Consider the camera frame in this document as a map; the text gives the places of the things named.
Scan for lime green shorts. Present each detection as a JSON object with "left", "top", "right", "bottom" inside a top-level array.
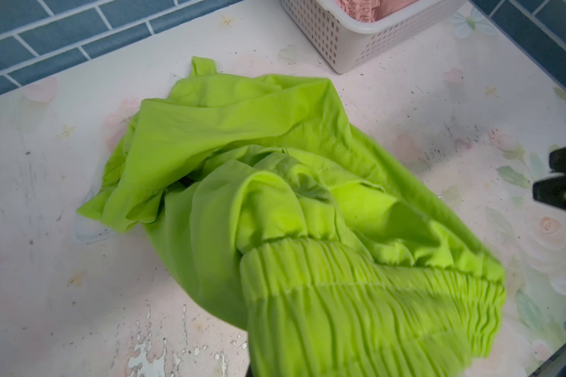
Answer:
[{"left": 79, "top": 57, "right": 506, "bottom": 376}]

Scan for pink shorts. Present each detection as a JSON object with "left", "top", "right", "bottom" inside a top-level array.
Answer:
[{"left": 336, "top": 0, "right": 416, "bottom": 23}]

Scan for white plastic basket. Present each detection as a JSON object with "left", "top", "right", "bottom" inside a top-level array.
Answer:
[{"left": 281, "top": 0, "right": 465, "bottom": 74}]

